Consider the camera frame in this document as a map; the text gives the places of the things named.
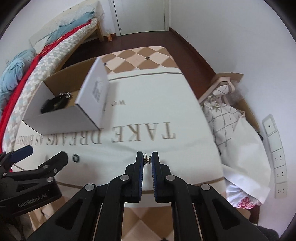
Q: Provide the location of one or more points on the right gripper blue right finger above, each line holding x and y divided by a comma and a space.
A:
199, 212

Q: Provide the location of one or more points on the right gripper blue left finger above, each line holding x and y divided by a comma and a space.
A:
95, 212

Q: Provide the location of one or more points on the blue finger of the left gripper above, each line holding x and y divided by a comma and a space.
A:
21, 153

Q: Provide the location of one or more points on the white power strip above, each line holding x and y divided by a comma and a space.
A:
277, 157

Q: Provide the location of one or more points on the white cardboard box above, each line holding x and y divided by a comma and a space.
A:
71, 100

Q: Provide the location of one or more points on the light blue blanket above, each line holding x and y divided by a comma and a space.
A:
21, 63

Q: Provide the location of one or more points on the red bed sheet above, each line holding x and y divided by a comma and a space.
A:
27, 78

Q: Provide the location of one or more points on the diamond pattern table cloth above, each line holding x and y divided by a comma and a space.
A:
150, 107

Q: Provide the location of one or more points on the white door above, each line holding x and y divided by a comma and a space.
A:
134, 16

